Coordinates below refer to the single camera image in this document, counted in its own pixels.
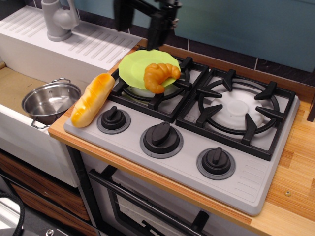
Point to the white burner cap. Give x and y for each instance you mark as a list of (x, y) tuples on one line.
[(235, 106), (144, 95)]

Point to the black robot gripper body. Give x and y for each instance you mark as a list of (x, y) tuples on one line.
[(148, 9)]

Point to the orange toy croissant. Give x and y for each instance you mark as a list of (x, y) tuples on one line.
[(156, 74)]

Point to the white left burner cap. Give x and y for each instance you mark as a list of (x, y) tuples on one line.
[(144, 95)]

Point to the grey toy faucet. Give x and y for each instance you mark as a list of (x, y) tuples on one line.
[(59, 21)]

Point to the toy bread loaf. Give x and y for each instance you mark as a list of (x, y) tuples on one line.
[(95, 95)]

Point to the black stove knob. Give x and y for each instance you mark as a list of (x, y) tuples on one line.
[(161, 141), (216, 163), (113, 121)]

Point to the black left stove knob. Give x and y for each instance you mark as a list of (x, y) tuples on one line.
[(113, 121)]

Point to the wooden drawer fronts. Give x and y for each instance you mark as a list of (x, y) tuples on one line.
[(47, 195)]

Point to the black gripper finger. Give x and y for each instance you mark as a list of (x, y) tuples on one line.
[(123, 14), (159, 29)]

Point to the light green plastic plate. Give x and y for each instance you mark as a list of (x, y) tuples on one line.
[(132, 67)]

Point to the black right stove knob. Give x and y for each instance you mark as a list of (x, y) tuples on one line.
[(216, 163)]

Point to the black burner grate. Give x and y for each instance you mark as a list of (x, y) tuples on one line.
[(157, 103), (278, 105)]

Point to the toy oven door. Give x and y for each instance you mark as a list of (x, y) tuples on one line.
[(137, 208)]

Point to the black left burner grate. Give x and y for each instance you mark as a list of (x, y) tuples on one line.
[(157, 103)]

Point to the black middle stove knob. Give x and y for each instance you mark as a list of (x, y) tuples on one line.
[(161, 141)]

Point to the white right burner cap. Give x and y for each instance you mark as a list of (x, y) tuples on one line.
[(235, 106)]

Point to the black right burner grate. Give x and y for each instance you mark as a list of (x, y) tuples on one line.
[(278, 105)]

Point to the small steel pot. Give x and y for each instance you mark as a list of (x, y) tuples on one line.
[(46, 103)]

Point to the white toy sink unit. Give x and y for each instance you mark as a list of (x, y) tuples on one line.
[(28, 59)]

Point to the grey toy stove top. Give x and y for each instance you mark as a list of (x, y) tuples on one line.
[(245, 190)]

